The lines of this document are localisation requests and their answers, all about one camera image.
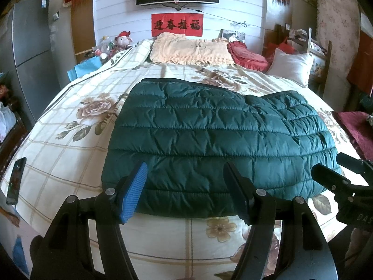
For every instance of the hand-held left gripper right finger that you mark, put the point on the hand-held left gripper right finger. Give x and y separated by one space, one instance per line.
237 192

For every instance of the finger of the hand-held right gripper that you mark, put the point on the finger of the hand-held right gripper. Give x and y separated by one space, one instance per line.
355 164
329 178

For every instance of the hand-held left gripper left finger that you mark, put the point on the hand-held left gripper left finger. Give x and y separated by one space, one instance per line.
132 192

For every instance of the dark green puffer jacket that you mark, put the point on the dark green puffer jacket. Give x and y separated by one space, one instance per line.
204 134

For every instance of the maroon cloth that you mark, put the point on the maroon cloth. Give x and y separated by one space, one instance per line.
358 128

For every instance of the floral checked bed sheet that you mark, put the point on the floral checked bed sheet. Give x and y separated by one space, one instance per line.
72 151

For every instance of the brown cabinet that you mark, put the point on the brown cabinet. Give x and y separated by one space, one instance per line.
362 64

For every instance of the wooden chair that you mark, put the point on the wooden chair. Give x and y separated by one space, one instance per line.
327 64

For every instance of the black smartphone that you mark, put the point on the black smartphone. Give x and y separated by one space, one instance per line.
16 180

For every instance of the white pillow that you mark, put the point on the white pillow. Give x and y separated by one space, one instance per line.
291 64

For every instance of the dark wooden furniture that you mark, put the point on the dark wooden furniture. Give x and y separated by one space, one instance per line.
13 148

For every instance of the floral curtain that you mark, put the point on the floral curtain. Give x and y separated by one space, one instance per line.
338 35

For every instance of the blue paper bag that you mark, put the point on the blue paper bag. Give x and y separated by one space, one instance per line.
84 67

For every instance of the red ruffled pillow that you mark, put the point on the red ruffled pillow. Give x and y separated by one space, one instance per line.
247 57

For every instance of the white plastic bag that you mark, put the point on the white plastic bag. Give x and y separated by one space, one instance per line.
7 121

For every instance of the bedside clutter pile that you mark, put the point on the bedside clutter pile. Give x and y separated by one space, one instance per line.
105 49

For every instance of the peach fringed pillow cover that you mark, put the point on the peach fringed pillow cover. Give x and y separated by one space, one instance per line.
189 49

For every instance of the plush toy with red hat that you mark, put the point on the plush toy with red hat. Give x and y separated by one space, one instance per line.
122 40

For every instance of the framed photo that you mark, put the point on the framed photo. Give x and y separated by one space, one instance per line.
233 36

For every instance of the brown wooden door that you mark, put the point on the brown wooden door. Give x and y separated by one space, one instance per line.
83 29

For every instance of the grey refrigerator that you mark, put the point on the grey refrigerator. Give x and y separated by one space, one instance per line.
32 49

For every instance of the red wall banner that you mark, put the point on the red wall banner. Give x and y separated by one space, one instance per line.
177 32

